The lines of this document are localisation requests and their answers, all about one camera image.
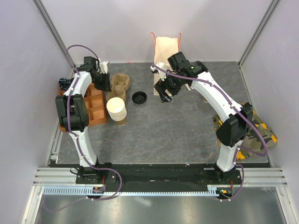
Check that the stack of paper cups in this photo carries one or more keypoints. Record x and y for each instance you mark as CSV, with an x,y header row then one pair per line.
x,y
117,110

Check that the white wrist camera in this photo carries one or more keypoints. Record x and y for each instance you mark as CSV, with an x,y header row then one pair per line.
x,y
103,67
160,68

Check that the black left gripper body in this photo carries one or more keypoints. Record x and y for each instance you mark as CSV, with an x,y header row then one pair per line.
x,y
102,81

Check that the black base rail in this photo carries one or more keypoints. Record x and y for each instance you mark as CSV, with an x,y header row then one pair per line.
x,y
200,173

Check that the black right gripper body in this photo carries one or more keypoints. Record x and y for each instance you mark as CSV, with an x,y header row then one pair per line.
x,y
172,84

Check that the cardboard cup carrier tray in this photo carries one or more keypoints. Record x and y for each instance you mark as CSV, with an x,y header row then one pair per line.
x,y
120,84

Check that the camouflage yellow green cloth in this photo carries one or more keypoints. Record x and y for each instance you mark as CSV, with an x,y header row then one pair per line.
x,y
257,137

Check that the orange compartment organizer tray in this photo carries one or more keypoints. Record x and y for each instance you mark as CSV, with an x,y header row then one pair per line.
x,y
95,103

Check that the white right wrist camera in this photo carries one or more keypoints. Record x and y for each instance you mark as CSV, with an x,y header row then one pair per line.
x,y
160,68

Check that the white paper takeout bag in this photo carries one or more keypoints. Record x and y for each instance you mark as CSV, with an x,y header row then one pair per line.
x,y
164,47

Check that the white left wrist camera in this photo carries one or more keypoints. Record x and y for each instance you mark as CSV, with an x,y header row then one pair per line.
x,y
103,67

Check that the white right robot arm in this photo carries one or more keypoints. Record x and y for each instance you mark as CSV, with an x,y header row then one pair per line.
x,y
196,75

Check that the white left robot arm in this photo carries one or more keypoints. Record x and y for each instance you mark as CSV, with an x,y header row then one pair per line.
x,y
72,111

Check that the blue patterned rolled sock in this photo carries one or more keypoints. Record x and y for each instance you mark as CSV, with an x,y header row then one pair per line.
x,y
64,84

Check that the grey slotted cable duct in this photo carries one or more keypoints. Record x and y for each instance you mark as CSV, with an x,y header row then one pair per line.
x,y
94,191

